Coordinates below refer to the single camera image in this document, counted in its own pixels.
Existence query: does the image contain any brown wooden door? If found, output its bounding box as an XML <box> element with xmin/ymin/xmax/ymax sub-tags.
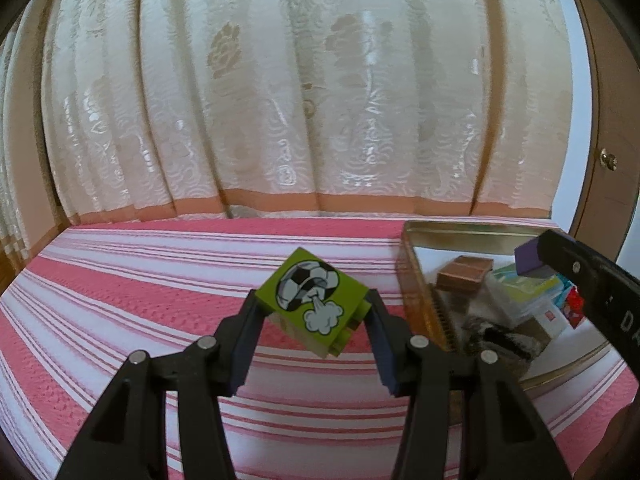
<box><xmin>560</xmin><ymin>0</ymin><xmax>640</xmax><ymax>266</ymax></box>

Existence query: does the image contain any pink striped bedspread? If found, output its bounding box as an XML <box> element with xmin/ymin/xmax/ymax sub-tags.
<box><xmin>0</xmin><ymin>217</ymin><xmax>640</xmax><ymax>480</ymax></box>

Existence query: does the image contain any cream floral curtain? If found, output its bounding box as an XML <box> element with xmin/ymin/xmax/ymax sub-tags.
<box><xmin>0</xmin><ymin>0</ymin><xmax>573</xmax><ymax>271</ymax></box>

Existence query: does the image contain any grey black fabric bundle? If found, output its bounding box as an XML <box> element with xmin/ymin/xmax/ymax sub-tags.
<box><xmin>460</xmin><ymin>316</ymin><xmax>548</xmax><ymax>361</ymax></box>

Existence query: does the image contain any clear box with green label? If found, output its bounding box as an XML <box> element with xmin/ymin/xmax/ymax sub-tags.
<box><xmin>487</xmin><ymin>264</ymin><xmax>566</xmax><ymax>321</ymax></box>

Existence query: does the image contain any copper coloured case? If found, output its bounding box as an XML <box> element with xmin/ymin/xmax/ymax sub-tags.
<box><xmin>436</xmin><ymin>255</ymin><xmax>495</xmax><ymax>293</ymax></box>

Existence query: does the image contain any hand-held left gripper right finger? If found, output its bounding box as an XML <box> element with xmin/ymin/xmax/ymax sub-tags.
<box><xmin>365</xmin><ymin>287</ymin><xmax>571</xmax><ymax>480</ymax></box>

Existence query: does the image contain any green block with football print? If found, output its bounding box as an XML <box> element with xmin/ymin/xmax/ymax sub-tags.
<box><xmin>255</xmin><ymin>247</ymin><xmax>368</xmax><ymax>358</ymax></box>

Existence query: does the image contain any gold metal tin box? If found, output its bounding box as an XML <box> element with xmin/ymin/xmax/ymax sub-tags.
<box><xmin>395</xmin><ymin>220</ymin><xmax>616</xmax><ymax>426</ymax></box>

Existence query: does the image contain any red toy building block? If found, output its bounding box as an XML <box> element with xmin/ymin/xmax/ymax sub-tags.
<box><xmin>564</xmin><ymin>290</ymin><xmax>587</xmax><ymax>323</ymax></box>

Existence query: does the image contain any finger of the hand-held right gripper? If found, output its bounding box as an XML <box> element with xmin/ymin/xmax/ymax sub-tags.
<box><xmin>537</xmin><ymin>229</ymin><xmax>615</xmax><ymax>307</ymax></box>

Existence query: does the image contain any small white cardboard box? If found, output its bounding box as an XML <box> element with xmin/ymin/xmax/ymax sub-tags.
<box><xmin>527</xmin><ymin>305</ymin><xmax>573</xmax><ymax>343</ymax></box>

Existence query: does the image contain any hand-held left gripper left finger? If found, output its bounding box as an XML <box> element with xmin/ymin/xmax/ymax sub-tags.
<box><xmin>55</xmin><ymin>290</ymin><xmax>266</xmax><ymax>480</ymax></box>

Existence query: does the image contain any purple block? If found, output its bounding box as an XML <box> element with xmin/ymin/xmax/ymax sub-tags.
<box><xmin>514</xmin><ymin>237</ymin><xmax>558</xmax><ymax>278</ymax></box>

